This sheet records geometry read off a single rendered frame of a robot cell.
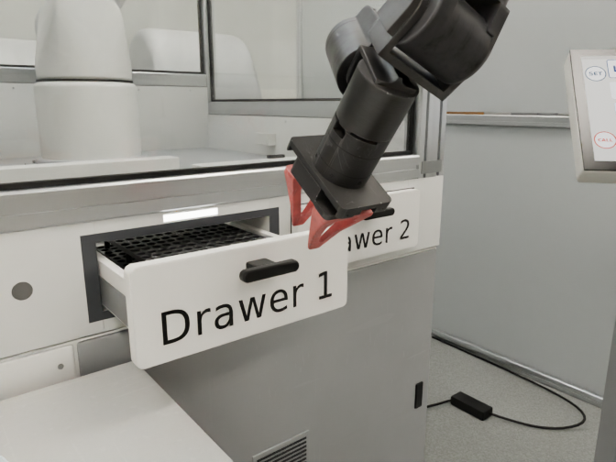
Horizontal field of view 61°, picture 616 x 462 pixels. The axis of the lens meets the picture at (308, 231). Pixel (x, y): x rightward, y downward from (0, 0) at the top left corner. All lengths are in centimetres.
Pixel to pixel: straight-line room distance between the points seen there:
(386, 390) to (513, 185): 130
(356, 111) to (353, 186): 8
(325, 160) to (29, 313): 40
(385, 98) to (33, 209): 42
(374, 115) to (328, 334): 56
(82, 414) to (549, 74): 190
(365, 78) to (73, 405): 47
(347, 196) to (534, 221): 175
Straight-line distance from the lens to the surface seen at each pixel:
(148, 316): 56
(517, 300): 231
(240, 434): 91
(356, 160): 47
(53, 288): 69
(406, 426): 122
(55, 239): 68
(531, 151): 218
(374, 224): 93
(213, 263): 57
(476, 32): 45
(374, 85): 44
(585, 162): 115
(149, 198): 71
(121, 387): 68
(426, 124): 103
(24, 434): 63
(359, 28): 52
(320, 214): 49
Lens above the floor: 108
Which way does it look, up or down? 14 degrees down
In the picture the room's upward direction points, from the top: straight up
